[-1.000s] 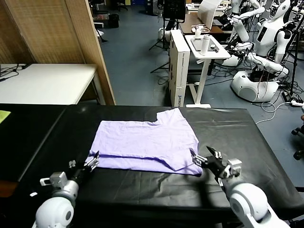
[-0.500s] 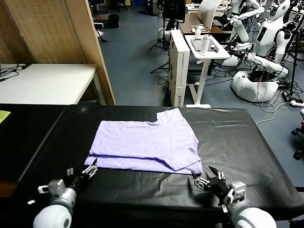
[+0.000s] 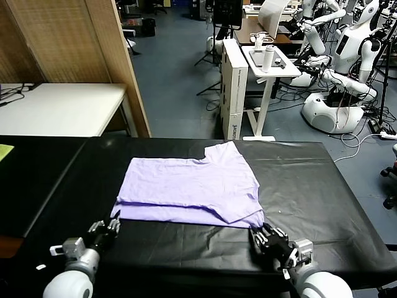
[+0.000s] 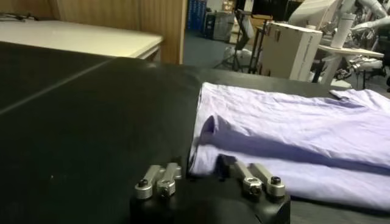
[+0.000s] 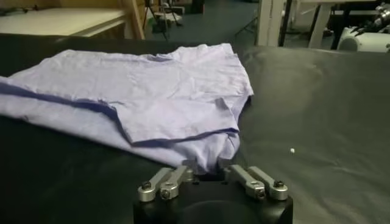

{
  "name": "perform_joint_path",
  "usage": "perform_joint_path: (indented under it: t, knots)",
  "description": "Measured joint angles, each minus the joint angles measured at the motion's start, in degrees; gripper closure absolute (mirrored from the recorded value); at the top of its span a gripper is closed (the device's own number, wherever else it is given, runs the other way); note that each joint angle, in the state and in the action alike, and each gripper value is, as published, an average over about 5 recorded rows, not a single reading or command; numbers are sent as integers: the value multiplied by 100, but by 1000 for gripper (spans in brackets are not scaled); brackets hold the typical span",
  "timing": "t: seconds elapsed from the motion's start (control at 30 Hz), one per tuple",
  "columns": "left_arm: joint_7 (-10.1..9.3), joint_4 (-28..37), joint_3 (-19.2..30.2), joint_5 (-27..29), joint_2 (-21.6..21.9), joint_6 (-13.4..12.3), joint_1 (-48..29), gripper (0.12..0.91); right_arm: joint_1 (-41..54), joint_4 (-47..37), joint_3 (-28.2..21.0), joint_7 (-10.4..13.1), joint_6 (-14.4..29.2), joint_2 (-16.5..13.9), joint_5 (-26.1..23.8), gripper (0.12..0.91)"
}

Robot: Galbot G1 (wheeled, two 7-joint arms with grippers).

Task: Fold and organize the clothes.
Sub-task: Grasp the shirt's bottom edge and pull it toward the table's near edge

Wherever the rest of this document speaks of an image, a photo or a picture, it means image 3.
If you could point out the white rectangular table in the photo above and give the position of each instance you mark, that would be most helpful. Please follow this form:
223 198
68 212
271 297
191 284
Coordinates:
62 105

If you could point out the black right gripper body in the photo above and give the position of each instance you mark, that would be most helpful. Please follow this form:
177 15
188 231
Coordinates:
279 253

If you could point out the wooden partition screen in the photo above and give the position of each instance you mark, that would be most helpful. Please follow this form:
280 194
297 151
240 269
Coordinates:
68 40

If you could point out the black tripod stand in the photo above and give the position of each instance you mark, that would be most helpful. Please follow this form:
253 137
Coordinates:
214 52
384 77
211 88

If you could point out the white power strip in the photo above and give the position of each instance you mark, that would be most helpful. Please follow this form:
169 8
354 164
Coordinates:
389 135

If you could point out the white water bottle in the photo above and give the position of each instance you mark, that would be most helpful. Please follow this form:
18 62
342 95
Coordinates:
268 59

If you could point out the brown wooden desk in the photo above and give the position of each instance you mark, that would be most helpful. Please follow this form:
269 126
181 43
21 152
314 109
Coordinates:
248 31

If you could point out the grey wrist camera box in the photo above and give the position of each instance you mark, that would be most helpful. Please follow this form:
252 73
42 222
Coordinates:
71 246
302 250

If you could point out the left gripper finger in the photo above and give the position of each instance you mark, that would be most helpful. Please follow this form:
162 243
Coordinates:
114 228
97 228

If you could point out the white curved panel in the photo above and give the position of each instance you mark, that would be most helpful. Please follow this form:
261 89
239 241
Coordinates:
270 18

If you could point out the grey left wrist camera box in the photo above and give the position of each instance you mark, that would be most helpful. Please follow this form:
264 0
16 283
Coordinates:
71 246

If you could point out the black side table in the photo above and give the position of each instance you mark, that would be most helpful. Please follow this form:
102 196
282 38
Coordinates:
31 186

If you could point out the white desk gadget stand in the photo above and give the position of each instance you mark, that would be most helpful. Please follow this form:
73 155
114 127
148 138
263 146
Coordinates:
260 40

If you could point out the black office chair base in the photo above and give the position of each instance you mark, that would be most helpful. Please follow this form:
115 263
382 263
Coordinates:
391 186

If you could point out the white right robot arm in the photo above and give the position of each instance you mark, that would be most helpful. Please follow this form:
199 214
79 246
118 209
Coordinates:
322 284

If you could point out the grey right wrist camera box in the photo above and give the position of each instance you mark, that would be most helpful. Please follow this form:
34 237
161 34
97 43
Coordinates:
302 250

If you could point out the yellow-green cloth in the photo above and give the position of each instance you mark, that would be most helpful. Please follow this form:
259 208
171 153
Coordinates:
5 152

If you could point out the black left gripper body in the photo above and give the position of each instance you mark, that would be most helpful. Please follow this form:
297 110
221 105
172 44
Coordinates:
99 242

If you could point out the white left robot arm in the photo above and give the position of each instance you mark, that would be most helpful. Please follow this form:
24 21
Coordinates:
71 279

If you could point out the white standing desk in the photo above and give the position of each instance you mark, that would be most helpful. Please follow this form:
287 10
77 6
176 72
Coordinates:
263 93

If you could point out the small white rounded robot base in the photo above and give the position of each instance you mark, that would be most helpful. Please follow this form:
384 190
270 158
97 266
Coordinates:
212 43

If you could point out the black monitor panel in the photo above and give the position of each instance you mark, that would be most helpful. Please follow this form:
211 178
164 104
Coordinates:
228 12

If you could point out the white humanoid robot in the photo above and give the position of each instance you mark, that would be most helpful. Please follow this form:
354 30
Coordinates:
347 49

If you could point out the purple printed T-shirt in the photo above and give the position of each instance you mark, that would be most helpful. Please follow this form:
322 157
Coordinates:
186 186

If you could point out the black trash bin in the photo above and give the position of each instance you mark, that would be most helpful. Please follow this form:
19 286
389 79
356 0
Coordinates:
149 27

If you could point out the grey tablet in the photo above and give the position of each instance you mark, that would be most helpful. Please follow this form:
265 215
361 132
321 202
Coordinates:
256 59

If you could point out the tall white cardboard box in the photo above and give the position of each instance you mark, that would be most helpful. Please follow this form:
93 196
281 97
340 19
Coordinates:
232 93

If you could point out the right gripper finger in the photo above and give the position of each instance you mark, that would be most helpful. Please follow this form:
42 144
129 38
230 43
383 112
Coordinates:
276 234
260 242

